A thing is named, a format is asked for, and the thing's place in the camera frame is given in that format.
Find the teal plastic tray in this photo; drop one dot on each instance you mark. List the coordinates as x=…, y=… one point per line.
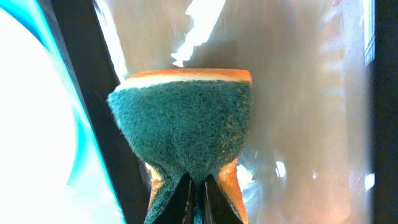
x=89, y=194

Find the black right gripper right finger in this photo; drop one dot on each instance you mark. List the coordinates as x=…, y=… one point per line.
x=214, y=204

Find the black water tray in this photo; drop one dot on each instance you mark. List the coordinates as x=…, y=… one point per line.
x=319, y=148

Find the green orange sponge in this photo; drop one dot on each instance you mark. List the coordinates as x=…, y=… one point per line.
x=186, y=121

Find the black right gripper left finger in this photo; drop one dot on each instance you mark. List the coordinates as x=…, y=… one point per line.
x=179, y=208

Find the white plate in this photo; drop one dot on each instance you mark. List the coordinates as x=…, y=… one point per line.
x=37, y=130

